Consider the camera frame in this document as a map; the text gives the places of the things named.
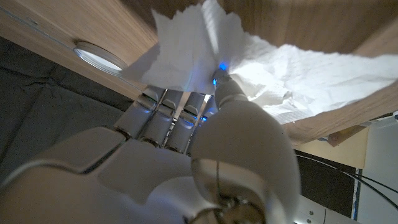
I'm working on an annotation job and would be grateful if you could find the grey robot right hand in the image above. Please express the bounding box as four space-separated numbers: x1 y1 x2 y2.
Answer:
0 68 302 224

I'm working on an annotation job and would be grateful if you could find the white paper towel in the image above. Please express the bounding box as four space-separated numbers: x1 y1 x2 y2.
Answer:
123 0 398 125

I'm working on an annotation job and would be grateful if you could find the white round jar lid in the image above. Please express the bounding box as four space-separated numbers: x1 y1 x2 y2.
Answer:
73 40 129 78

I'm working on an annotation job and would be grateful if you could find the black backdrop curtain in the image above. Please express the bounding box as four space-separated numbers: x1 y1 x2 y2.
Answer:
0 35 134 184

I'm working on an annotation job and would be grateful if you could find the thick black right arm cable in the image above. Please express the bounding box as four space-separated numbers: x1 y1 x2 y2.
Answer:
295 153 398 195

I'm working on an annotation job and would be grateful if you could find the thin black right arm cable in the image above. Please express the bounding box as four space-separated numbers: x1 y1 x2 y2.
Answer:
340 172 398 211

